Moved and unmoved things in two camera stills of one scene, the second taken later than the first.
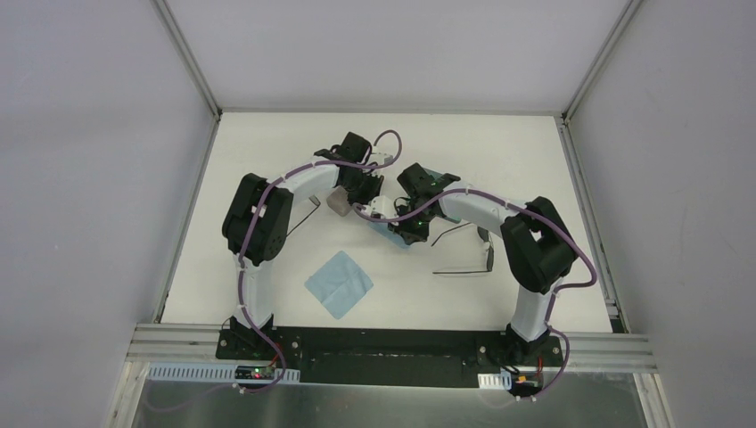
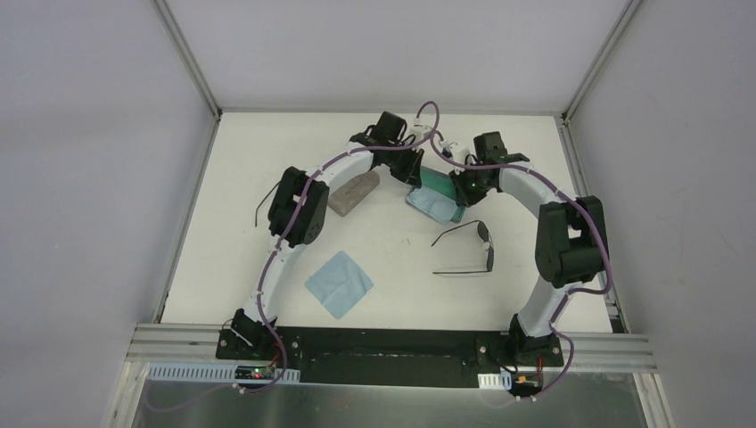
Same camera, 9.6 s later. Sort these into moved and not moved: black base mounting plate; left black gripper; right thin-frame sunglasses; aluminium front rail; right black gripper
Moved: left black gripper; right black gripper
Not moved: aluminium front rail; black base mounting plate; right thin-frame sunglasses
